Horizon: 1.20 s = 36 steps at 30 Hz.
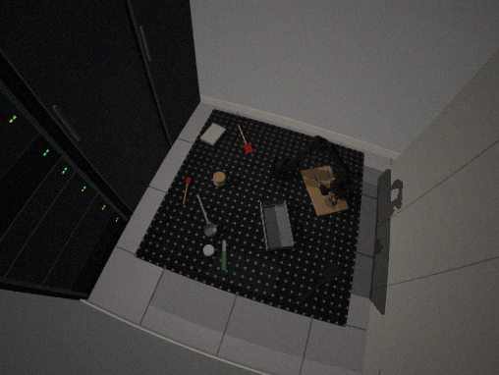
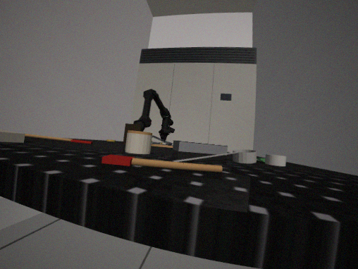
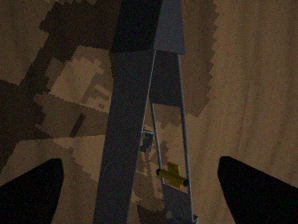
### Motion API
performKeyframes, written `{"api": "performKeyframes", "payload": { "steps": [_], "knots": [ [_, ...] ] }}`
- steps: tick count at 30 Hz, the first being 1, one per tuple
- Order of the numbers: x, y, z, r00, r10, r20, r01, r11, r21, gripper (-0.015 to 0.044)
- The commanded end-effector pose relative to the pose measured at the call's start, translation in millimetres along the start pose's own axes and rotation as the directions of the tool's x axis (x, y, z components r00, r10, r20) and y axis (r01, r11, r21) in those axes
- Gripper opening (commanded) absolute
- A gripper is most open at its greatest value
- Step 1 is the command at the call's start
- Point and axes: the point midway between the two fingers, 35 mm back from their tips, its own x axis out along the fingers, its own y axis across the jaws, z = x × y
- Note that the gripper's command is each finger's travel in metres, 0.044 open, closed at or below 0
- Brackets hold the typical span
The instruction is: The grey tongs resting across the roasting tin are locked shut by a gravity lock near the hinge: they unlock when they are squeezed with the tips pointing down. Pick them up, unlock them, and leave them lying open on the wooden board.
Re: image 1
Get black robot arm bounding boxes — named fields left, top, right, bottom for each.
left=274, top=135, right=358, bottom=200

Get brown wooden board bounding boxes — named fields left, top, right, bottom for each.
left=300, top=166, right=349, bottom=216

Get white cylindrical jar with wooden lid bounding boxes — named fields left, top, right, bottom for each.
left=213, top=172, right=226, bottom=187

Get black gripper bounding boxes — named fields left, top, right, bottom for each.
left=319, top=180, right=347, bottom=195

